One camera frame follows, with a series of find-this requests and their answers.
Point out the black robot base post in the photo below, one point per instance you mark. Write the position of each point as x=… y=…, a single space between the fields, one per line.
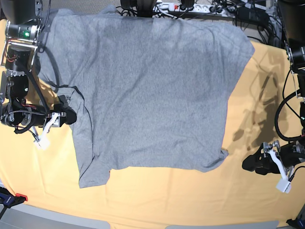
x=145 y=8

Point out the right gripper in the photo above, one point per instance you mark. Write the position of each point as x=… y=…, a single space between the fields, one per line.
x=40 y=125

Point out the white power strip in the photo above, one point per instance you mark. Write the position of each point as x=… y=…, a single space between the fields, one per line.
x=176 y=9

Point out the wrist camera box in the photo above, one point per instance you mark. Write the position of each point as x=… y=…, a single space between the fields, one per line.
x=284 y=186
x=42 y=144

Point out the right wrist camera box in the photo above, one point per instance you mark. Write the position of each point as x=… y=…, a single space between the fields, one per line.
x=42 y=144

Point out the grey t-shirt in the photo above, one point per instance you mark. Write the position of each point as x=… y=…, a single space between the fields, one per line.
x=147 y=92

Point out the blue clamp with red tip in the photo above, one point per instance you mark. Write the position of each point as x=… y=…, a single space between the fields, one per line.
x=8 y=200

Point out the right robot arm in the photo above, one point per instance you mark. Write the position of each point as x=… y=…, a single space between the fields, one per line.
x=22 y=104

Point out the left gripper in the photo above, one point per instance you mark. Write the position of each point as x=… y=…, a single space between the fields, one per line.
x=271 y=158

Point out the black power adapter brick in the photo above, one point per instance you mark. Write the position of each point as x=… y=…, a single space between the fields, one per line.
x=252 y=16

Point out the blue clamp right corner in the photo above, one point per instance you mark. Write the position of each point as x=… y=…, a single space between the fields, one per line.
x=297 y=223

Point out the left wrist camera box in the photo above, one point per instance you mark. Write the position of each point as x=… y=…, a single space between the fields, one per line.
x=284 y=186

